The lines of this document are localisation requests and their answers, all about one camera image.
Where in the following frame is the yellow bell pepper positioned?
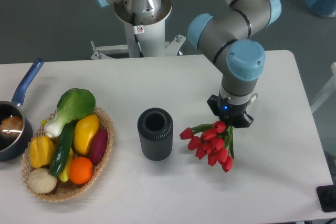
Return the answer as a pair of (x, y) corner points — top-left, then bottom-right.
(29, 135), (55, 168)

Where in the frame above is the yellow mango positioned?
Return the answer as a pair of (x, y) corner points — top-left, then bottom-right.
(73, 114), (100, 156)

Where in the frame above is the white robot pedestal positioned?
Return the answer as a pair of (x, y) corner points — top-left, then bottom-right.
(91, 0), (186, 60)

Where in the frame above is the purple sweet potato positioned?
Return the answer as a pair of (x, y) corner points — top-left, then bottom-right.
(88, 129), (108, 165)

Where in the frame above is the yellow banana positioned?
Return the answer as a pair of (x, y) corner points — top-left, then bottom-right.
(59, 148), (74, 183)

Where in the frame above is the dark grey ribbed vase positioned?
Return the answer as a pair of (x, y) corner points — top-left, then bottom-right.
(137, 108), (173, 161)

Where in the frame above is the black device at edge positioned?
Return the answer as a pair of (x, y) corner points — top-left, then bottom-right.
(316, 185), (335, 212)

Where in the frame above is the green bok choy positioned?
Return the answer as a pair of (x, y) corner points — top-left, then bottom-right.
(44, 88), (96, 138)

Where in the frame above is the orange fruit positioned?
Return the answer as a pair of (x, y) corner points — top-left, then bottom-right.
(69, 156), (93, 185)

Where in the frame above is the woven wicker basket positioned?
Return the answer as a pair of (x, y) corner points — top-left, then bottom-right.
(20, 108), (114, 202)

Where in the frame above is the red tulip bouquet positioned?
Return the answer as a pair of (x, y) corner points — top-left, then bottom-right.
(180, 121), (234, 172)

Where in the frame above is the white steamed bun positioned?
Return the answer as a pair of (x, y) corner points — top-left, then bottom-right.
(27, 168), (57, 194)

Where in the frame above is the green cucumber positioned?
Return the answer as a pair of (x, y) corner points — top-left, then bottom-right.
(49, 122), (75, 177)

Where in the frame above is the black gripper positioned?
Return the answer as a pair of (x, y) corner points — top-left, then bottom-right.
(207, 94), (254, 127)

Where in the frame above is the brown bread in pan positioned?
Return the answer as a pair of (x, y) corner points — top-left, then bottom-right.
(1, 116), (23, 138)

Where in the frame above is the blue handled saucepan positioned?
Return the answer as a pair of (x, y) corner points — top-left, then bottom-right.
(1, 58), (44, 162)

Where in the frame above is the black cable on pedestal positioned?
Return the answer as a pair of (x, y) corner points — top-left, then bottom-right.
(132, 13), (144, 58)

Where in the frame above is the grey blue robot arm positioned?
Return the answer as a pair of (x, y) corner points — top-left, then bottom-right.
(96, 0), (281, 128)

